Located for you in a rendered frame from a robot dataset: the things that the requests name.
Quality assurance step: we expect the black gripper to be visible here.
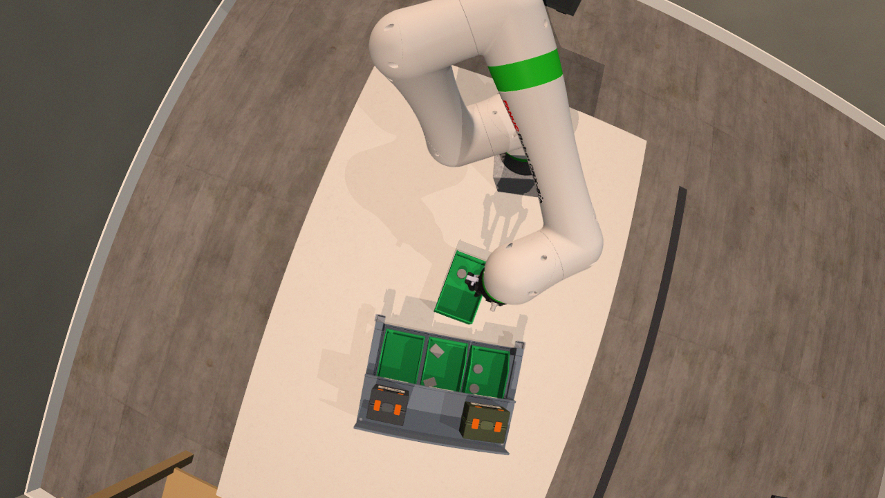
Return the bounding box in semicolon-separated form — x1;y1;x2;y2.
465;272;481;297

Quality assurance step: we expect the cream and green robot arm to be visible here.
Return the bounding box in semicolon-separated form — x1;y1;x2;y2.
369;0;604;312

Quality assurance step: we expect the green open-front bin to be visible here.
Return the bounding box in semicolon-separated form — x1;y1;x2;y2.
377;329;425;384
421;337;468;392
434;252;486;324
462;346;510;398

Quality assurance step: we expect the grey storage shelf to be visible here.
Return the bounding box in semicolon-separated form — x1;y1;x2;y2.
353;314;526;455

